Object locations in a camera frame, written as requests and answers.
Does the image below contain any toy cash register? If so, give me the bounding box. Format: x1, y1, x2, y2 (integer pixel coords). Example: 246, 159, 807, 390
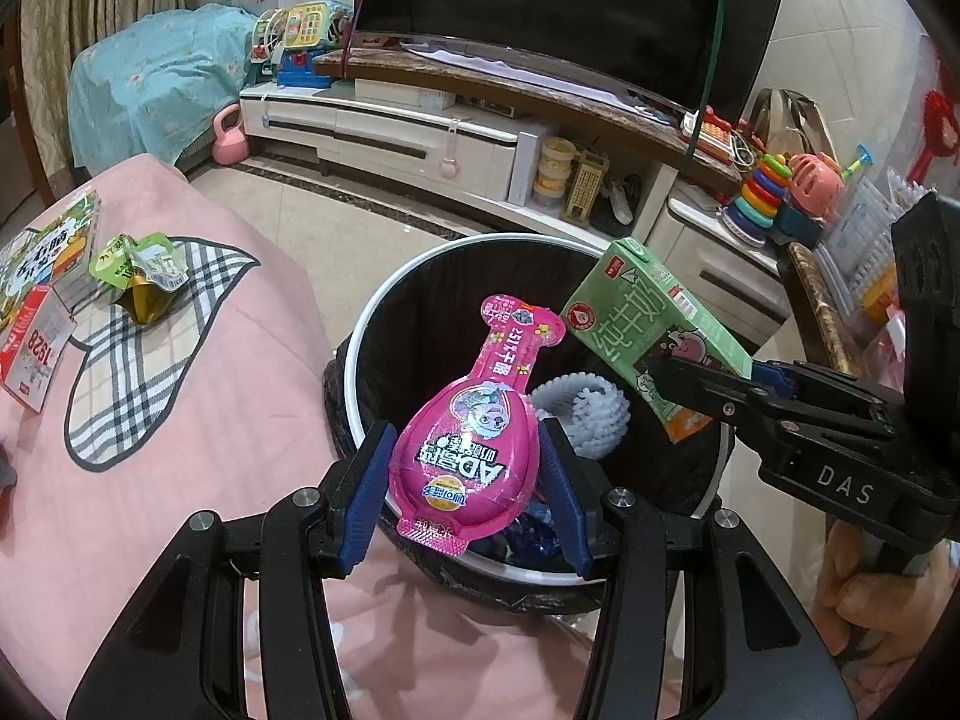
251, 0, 353, 91

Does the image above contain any teal cloth covered chair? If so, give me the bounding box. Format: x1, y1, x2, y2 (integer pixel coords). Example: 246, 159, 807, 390
66, 4, 260, 170

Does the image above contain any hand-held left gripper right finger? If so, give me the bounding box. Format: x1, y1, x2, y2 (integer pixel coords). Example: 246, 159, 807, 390
541, 416, 860, 720

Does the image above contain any person's right hand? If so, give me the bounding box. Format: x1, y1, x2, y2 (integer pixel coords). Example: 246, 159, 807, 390
817, 521, 931, 661

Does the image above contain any black television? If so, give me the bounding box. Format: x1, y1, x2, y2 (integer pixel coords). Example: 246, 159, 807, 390
352, 0, 792, 117

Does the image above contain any green thin rod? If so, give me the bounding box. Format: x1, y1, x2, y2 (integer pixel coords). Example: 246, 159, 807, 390
679, 0, 732, 173

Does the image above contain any blue plastic wrapper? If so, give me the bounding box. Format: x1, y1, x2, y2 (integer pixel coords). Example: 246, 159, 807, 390
480, 499, 578, 563

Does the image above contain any green picture book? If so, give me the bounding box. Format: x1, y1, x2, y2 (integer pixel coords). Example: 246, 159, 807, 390
0, 189, 102, 331

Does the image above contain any white bin with black bag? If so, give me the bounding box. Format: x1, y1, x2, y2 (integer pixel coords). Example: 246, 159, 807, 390
322, 234, 740, 612

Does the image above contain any green and gold wrapper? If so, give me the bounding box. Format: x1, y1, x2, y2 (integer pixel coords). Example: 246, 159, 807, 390
88, 232, 188, 325

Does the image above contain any red tassel wall ornament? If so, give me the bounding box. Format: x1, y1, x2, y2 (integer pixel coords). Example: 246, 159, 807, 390
911, 45, 960, 185

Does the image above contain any white foam fruit net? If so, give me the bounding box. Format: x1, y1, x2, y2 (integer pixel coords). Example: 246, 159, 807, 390
531, 371, 631, 458

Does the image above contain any pink egg-shaped packet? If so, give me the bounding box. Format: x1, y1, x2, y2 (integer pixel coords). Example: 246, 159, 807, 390
386, 294, 566, 560

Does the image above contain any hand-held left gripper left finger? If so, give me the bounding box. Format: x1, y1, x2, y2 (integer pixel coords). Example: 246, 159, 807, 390
66, 420, 398, 720

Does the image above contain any beige tote bag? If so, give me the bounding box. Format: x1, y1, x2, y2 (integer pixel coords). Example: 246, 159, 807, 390
746, 88, 837, 166

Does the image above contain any green milk carton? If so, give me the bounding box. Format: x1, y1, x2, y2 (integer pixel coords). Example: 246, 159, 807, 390
564, 238, 753, 443

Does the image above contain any rainbow stacking ring toy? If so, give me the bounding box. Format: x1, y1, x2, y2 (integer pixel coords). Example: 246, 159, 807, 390
720, 154, 788, 245

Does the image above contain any white television cabinet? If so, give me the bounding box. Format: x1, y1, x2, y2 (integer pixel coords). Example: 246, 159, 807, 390
238, 49, 796, 331

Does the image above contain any clear plastic organiser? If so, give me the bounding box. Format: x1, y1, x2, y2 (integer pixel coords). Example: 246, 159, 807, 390
817, 180, 923, 316

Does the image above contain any pink drawer safety strap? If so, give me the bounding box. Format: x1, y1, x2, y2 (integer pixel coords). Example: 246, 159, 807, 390
441, 116, 466, 181

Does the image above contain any pink kettlebell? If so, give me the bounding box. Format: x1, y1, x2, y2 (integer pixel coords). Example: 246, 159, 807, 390
212, 103, 248, 166

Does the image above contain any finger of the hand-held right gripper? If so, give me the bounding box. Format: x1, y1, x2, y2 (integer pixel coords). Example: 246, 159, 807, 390
646, 354, 800, 442
750, 360, 906, 426

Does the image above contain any magenta thin rod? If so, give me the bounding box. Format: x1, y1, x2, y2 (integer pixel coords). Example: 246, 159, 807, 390
337, 0, 387, 83

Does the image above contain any red and white box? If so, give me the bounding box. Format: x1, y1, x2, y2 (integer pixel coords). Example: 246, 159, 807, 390
0, 283, 80, 413

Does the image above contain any pink perforated toy ball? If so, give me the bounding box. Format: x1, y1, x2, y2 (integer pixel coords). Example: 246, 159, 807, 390
784, 152, 845, 222

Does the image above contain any beige curtain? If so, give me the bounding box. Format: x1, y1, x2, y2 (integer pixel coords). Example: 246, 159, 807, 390
19, 0, 196, 188

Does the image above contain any olive wooden toy rack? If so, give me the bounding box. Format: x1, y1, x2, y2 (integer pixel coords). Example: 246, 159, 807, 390
561, 150, 610, 230

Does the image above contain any pink printed blanket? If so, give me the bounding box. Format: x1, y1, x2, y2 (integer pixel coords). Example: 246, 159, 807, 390
0, 154, 601, 720

